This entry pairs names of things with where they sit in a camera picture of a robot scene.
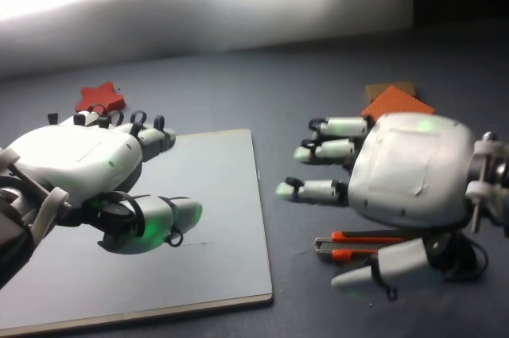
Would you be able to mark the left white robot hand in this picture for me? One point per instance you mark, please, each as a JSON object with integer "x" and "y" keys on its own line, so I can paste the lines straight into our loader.
{"x": 79, "y": 159}

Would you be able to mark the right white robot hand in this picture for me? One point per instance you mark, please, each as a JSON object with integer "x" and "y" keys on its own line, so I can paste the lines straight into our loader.
{"x": 409, "y": 171}

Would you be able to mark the red black marker pen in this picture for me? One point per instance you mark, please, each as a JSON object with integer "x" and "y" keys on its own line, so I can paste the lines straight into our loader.
{"x": 346, "y": 236}

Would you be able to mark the orange foam block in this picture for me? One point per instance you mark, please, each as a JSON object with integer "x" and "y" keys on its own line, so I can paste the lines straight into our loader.
{"x": 397, "y": 105}

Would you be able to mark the red star block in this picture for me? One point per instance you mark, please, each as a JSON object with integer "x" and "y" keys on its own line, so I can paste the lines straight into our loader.
{"x": 101, "y": 95}

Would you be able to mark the tan flat wooden block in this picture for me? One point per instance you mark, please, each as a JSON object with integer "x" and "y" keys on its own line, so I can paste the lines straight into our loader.
{"x": 375, "y": 90}

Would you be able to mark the grey table cloth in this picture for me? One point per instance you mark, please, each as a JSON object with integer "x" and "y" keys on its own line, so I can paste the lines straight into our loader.
{"x": 318, "y": 75}

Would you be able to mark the white paper board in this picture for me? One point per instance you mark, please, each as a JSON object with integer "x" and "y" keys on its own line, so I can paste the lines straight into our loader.
{"x": 222, "y": 195}

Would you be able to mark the white backdrop sheet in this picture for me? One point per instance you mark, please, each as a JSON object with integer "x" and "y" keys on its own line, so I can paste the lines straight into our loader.
{"x": 199, "y": 8}

